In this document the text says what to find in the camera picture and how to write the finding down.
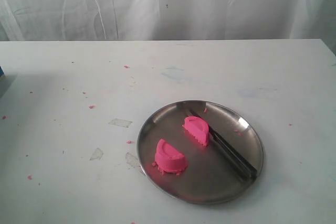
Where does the black knife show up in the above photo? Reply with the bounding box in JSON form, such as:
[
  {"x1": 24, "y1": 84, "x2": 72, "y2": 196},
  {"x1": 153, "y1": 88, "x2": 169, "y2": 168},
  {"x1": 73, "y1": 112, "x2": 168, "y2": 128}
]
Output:
[{"x1": 176, "y1": 102, "x2": 258, "y2": 183}]

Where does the round steel plate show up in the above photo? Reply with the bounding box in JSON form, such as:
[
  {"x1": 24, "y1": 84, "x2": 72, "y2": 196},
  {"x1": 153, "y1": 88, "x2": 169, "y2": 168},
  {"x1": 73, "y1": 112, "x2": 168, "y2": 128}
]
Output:
[{"x1": 137, "y1": 100, "x2": 264, "y2": 205}]

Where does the white backdrop curtain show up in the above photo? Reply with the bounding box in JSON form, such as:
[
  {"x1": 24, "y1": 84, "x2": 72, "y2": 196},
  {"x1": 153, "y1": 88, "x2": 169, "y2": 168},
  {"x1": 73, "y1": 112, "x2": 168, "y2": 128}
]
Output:
[{"x1": 1, "y1": 0, "x2": 335, "y2": 46}]

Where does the pink clay half piece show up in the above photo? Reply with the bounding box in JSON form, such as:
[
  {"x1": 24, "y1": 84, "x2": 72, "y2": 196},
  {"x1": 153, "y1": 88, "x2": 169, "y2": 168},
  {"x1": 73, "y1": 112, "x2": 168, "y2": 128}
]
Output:
[{"x1": 183, "y1": 116, "x2": 209, "y2": 146}]

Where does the blue box at edge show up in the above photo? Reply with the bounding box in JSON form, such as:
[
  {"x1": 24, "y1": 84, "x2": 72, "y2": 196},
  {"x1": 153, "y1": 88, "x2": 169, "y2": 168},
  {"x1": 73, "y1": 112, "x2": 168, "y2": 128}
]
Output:
[{"x1": 0, "y1": 67, "x2": 5, "y2": 80}]

